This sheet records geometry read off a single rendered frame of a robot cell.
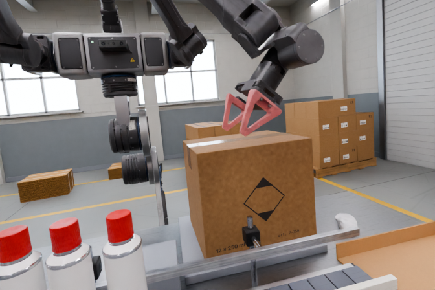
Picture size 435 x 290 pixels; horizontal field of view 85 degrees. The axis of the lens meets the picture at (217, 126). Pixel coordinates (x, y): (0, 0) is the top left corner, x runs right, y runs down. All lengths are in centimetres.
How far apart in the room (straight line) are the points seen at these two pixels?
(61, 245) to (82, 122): 565
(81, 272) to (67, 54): 79
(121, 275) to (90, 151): 569
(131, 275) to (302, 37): 44
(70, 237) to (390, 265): 64
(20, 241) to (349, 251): 65
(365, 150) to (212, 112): 343
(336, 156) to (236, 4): 370
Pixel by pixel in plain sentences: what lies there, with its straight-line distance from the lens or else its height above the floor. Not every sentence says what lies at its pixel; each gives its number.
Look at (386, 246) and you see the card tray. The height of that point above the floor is 83.
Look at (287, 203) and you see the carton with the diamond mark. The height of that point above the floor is 96.
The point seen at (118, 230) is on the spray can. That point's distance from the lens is 37.
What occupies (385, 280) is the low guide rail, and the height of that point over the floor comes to 91.
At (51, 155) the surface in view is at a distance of 624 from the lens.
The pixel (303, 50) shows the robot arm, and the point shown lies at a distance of 44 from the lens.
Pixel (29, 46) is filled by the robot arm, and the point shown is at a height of 143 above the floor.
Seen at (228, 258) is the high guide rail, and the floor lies 96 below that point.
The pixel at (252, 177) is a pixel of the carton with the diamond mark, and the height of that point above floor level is 105.
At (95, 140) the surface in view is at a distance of 598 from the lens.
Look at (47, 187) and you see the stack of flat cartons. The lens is 467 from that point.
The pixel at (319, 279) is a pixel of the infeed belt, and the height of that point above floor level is 88.
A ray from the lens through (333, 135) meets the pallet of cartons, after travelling 399.
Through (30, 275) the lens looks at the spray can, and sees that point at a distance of 43.
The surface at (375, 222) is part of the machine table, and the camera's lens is 91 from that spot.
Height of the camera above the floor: 122
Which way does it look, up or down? 5 degrees down
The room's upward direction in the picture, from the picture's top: 5 degrees counter-clockwise
